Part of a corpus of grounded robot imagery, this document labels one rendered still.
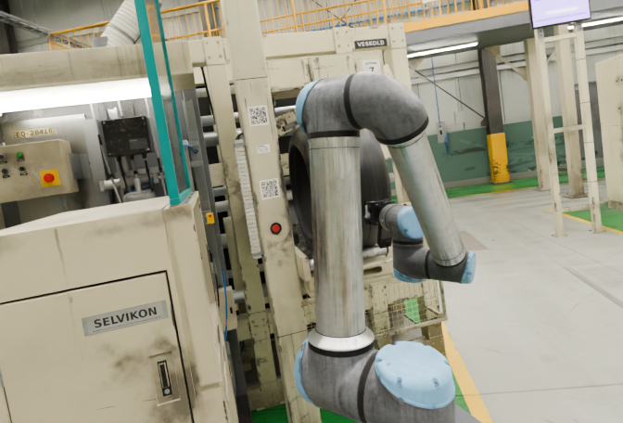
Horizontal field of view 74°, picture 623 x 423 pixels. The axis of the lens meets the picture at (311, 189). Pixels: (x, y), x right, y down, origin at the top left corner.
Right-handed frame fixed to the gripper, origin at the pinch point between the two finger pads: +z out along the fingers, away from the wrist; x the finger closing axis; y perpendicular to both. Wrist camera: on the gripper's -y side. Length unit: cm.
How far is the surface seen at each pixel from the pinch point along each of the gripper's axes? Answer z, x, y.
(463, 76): 781, -593, 183
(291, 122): 58, 12, 44
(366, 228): 3.9, 0.1, -4.6
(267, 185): 19.1, 33.3, 16.8
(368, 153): 1.5, -3.6, 23.7
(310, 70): 45, 2, 65
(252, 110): 19, 35, 46
